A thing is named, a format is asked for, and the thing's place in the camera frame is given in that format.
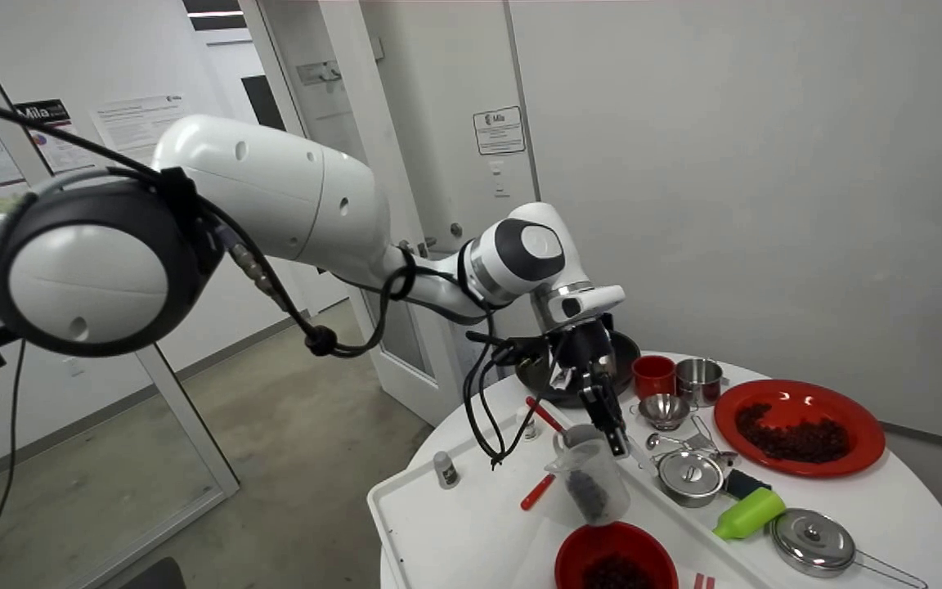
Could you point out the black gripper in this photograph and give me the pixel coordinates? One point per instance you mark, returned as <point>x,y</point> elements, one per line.
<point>585,367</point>

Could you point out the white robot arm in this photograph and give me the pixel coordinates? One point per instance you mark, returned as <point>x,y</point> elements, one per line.
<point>109,260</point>

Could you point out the small steel bowl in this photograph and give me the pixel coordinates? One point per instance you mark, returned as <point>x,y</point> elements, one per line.
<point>665,411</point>

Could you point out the red bowl with beans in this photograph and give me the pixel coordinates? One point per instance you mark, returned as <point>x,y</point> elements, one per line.
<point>612,558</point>

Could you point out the small red cup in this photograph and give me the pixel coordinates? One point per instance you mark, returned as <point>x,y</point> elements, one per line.
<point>653,376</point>

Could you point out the steel cup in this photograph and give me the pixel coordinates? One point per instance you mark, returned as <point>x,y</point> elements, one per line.
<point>698,380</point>

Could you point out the round white table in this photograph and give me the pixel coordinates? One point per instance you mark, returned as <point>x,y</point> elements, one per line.
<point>480,537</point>

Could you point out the green plastic bottle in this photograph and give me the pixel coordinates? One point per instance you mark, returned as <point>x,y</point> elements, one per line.
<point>750,515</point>

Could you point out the small steel cylinder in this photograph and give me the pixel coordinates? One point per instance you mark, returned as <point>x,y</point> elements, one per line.
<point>447,471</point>

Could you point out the white cloth red stripes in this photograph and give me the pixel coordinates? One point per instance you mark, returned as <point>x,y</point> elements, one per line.
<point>693,577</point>

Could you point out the red plate with beans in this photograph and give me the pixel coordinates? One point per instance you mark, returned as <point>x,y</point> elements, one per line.
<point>800,427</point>

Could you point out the orange handled tool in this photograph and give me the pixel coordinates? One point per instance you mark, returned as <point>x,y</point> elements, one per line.
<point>544,414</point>

